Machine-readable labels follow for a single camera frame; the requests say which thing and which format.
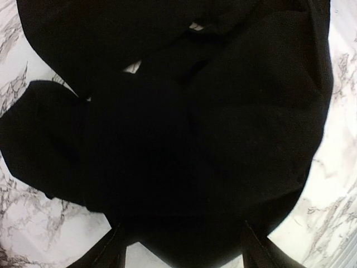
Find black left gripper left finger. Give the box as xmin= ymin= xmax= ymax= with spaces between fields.
xmin=68 ymin=223 xmax=127 ymax=268

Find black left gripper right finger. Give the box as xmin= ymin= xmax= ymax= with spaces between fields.
xmin=241 ymin=221 xmax=304 ymax=268

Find black t-shirt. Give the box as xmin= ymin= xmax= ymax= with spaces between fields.
xmin=0 ymin=0 xmax=335 ymax=252

